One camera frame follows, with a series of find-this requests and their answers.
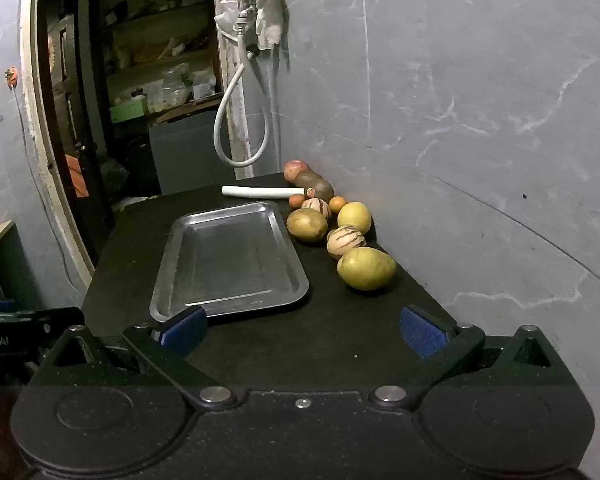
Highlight white vertical pipe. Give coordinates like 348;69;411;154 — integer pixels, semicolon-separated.
267;42;282;177

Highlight red peach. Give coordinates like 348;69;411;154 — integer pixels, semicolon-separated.
283;159;312;183

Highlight green-brown mango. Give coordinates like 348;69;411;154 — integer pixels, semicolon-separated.
286;208;329;244

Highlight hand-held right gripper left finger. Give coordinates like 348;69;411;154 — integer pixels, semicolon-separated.
30;304;237;411

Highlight white tube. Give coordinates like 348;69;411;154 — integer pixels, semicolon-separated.
221;185;307;201

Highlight grey cabinet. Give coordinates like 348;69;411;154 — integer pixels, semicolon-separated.
148;107;237;197

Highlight green box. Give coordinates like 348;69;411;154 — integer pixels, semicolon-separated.
110;97;149;124

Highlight small striped pepino melon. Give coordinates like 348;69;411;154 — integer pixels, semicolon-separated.
301;198;332;220

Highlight white door frame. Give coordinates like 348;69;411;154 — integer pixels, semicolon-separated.
19;0;97;286

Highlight metal tray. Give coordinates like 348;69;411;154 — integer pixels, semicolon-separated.
149;201;310;324

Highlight white cloth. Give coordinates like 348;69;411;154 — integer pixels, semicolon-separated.
214;0;287;52

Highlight large striped pepino melon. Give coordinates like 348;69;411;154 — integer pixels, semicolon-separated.
326;226;368;261

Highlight wooden shelf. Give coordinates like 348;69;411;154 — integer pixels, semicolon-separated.
89;0;223;128

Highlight round yellow citrus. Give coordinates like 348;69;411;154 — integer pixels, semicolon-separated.
337;201;372;235

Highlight large yellow-green mango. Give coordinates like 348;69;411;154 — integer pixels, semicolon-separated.
336;247;398;292

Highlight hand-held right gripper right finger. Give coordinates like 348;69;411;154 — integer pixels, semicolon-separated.
371;305;574;409

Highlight brown oval fruit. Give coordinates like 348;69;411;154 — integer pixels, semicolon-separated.
294;170;325;189

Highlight wall faucet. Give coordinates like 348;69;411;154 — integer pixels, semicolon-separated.
234;4;262;61

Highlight dark avocado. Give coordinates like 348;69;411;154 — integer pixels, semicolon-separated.
306;179;335;203

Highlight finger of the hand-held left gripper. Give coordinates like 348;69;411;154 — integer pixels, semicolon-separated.
0;299;86;337

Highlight grey hose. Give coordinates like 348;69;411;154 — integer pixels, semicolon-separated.
214;44;271;168

